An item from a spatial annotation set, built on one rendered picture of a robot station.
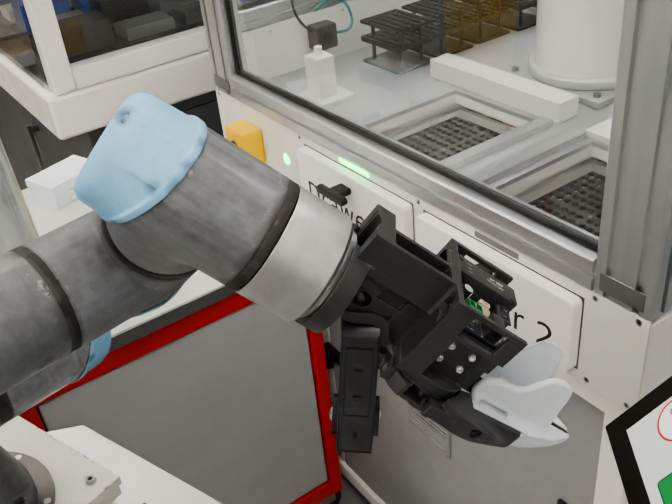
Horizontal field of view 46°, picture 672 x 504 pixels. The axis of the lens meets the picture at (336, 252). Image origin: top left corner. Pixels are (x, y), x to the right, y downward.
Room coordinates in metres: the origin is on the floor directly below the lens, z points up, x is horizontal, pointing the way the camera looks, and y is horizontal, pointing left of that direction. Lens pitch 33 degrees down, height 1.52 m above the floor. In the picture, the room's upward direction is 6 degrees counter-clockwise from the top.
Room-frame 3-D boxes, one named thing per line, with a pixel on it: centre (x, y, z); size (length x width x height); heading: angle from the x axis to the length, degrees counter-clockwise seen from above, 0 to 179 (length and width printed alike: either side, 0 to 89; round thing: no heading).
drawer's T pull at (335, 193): (1.11, -0.01, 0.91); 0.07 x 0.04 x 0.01; 32
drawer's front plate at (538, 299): (0.86, -0.20, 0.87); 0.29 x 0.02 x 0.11; 32
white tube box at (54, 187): (1.50, 0.55, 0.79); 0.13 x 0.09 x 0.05; 141
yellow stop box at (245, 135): (1.40, 0.15, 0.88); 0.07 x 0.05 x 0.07; 32
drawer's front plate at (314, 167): (1.13, -0.04, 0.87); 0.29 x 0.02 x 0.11; 32
